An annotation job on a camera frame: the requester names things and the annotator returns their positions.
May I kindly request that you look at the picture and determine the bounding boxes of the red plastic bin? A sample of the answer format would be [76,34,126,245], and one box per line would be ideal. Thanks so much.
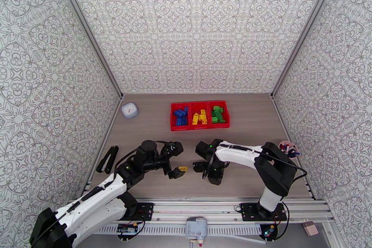
[189,101,211,130]
[208,100,231,129]
[170,102,192,132]

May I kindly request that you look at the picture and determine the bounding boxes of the black folding tool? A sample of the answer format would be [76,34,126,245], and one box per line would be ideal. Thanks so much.
[96,145,119,174]

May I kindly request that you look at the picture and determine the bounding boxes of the white square lidded container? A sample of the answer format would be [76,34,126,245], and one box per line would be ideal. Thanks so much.
[121,102,139,119]

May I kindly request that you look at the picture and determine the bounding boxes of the white plastic device box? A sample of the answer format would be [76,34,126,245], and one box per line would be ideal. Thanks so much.
[186,217,209,241]

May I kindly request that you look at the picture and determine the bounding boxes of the small circuit board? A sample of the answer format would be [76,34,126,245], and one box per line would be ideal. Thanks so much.
[259,223,279,241]
[117,223,138,241]

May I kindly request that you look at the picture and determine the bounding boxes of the pink metal bucket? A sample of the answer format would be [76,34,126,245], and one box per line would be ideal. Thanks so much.
[278,140,301,159]

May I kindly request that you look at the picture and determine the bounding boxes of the pink power adapter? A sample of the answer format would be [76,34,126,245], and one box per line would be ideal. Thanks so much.
[302,220,316,237]

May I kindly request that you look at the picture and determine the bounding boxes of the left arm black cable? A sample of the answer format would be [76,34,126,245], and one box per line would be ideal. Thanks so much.
[29,140,176,241]

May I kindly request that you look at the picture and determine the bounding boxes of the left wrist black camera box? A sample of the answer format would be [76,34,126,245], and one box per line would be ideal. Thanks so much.
[163,141,184,157]

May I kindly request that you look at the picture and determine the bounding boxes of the long aluminium frame rail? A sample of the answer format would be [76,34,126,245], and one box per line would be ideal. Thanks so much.
[61,197,334,222]

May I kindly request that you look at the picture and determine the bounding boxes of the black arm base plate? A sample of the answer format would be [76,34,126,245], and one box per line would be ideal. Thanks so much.
[241,202,288,222]
[107,202,155,222]

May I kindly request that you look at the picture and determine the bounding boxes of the aluminium side rail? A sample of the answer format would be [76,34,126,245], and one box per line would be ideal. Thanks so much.
[86,96,125,188]
[270,96,318,201]

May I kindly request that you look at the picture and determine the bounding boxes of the white slotted cable duct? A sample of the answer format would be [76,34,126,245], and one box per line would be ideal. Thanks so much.
[69,223,262,237]

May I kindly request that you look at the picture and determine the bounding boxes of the aluminium frame post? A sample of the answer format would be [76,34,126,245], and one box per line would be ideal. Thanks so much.
[50,0,125,99]
[271,0,341,99]

